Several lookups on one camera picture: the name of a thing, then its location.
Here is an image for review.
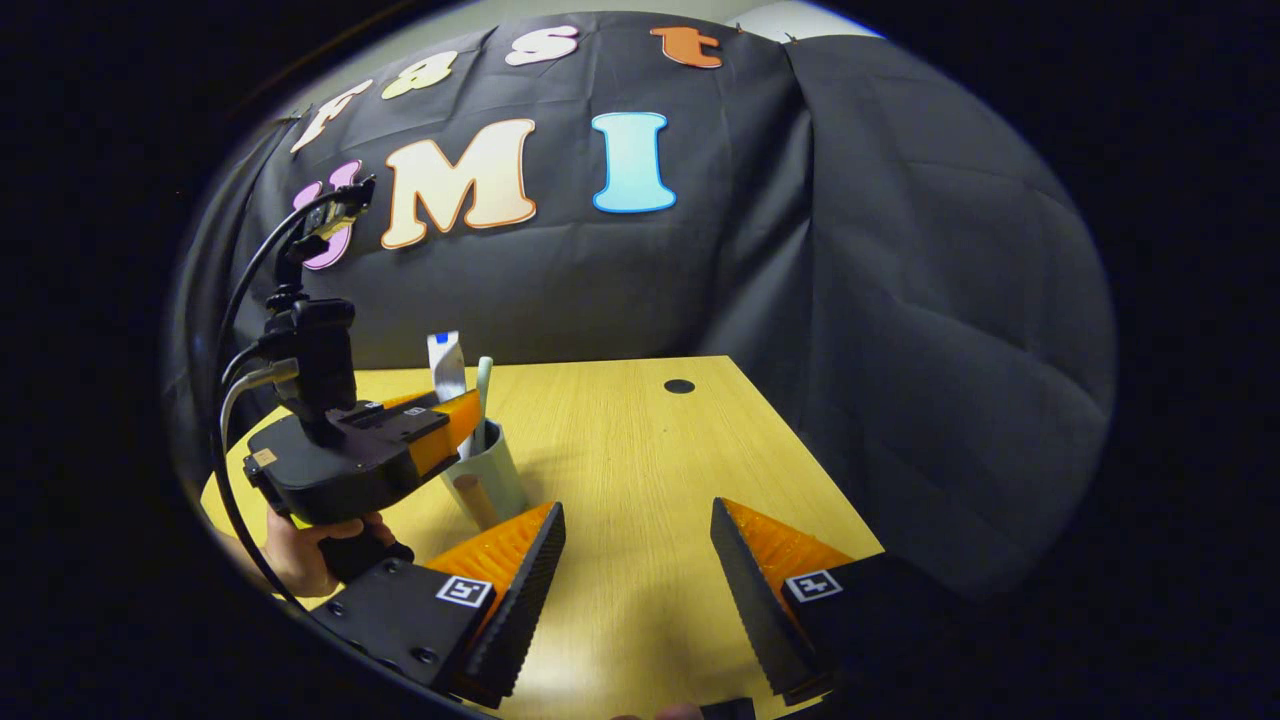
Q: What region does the wooden desktop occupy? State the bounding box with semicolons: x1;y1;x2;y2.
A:
200;355;886;720

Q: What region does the white toothpaste tube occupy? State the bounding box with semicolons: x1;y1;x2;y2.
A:
427;331;469;403

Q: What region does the pale green cup wooden handle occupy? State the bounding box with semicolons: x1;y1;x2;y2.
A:
440;420;531;533

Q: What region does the black cable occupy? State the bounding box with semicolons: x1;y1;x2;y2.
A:
208;185;351;611

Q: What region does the grey cable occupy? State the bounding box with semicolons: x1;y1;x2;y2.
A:
220;360;301;441

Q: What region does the pale green toothbrush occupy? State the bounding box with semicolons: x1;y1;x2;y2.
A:
470;356;494;453

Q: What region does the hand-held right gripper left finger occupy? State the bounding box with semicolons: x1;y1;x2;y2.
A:
310;502;566;709

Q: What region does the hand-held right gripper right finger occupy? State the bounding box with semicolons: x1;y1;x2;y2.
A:
710;497;961;706

